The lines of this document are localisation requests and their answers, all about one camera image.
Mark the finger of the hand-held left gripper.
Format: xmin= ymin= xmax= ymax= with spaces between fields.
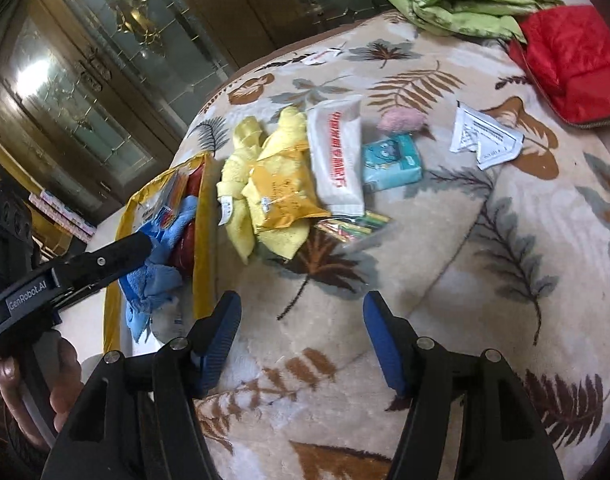
xmin=59 ymin=273 xmax=124 ymax=312
xmin=59 ymin=234 xmax=154 ymax=292

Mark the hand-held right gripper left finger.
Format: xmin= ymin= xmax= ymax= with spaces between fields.
xmin=55 ymin=291 xmax=243 ymax=480

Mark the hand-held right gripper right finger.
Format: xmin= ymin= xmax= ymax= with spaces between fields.
xmin=362 ymin=290 xmax=566 ymax=480

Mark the blue cloth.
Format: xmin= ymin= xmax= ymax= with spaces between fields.
xmin=119 ymin=195 xmax=200 ymax=343

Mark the red cloth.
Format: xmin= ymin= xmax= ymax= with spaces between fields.
xmin=170 ymin=167 xmax=206 ymax=268

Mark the colourful striped packet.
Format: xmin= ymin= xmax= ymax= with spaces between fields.
xmin=152 ymin=172 xmax=190 ymax=228

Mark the clear storage bag yellow trim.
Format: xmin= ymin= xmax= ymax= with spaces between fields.
xmin=102 ymin=152 xmax=220 ymax=356

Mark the person's left hand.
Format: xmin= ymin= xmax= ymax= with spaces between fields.
xmin=0 ymin=337 xmax=86 ymax=436

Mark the stack of pink boxes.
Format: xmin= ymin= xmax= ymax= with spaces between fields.
xmin=27 ymin=187 xmax=98 ymax=241

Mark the leaf print blanket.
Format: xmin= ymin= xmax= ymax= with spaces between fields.
xmin=167 ymin=7 xmax=610 ymax=480

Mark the clear pack of crayons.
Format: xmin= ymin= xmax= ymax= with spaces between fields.
xmin=312 ymin=210 xmax=393 ymax=256

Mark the yellow towel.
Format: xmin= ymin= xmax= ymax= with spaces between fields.
xmin=216 ymin=106 xmax=316 ymax=265

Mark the mustard yellow packet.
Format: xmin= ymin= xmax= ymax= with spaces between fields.
xmin=245 ymin=142 xmax=330 ymax=233

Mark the wooden cabinet with glass doors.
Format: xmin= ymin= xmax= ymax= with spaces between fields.
xmin=0 ymin=0 xmax=400 ymax=261

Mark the teal tissue pack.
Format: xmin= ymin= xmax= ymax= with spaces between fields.
xmin=361 ymin=132 xmax=423 ymax=192

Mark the white packet with red print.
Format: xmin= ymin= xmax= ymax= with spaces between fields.
xmin=306 ymin=95 xmax=366 ymax=217

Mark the pink fluffy toy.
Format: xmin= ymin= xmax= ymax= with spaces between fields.
xmin=376 ymin=107 xmax=428 ymax=136

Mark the white paper packet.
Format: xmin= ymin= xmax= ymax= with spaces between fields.
xmin=449 ymin=101 xmax=524 ymax=171

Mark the small white paper scrap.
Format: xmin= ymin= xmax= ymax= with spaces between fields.
xmin=301 ymin=45 xmax=346 ymax=66

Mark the red quilted bag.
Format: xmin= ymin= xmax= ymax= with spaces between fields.
xmin=507 ymin=4 xmax=610 ymax=131

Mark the green quilt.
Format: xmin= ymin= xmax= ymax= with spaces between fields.
xmin=381 ymin=0 xmax=566 ymax=43

